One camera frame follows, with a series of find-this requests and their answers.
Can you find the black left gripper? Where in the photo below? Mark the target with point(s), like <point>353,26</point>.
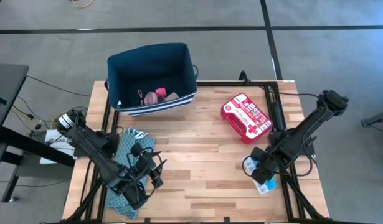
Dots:
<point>146,163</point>

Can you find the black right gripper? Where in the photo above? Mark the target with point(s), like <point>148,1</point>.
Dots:
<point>267,163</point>

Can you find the white box with blue print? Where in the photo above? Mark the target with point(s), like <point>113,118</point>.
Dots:
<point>266,187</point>

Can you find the clear container with pink lid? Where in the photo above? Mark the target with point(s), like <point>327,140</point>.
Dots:
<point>150,98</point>

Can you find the white gauze roll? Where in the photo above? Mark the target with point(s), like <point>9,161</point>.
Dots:
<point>172,96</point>

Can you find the pink bandage roll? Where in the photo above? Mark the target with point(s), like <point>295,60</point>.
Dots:
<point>161,92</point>

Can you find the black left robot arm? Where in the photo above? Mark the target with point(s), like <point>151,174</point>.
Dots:
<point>94,149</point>

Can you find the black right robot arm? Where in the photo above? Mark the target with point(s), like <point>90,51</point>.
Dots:
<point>303,133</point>

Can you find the navy white striped fabric basket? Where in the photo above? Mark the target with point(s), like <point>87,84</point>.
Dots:
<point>147,62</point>

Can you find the blue flower patterned cloth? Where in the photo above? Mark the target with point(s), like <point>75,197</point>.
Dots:
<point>129,143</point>

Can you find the red first aid kit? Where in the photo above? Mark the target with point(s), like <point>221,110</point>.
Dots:
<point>245,118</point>

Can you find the white paper sheet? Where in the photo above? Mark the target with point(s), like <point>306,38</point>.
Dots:
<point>49,155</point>

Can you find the grey metal stand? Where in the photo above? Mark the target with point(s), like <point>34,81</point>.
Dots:
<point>378,119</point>

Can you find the black desk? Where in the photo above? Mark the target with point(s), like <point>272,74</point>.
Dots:
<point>7,93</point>

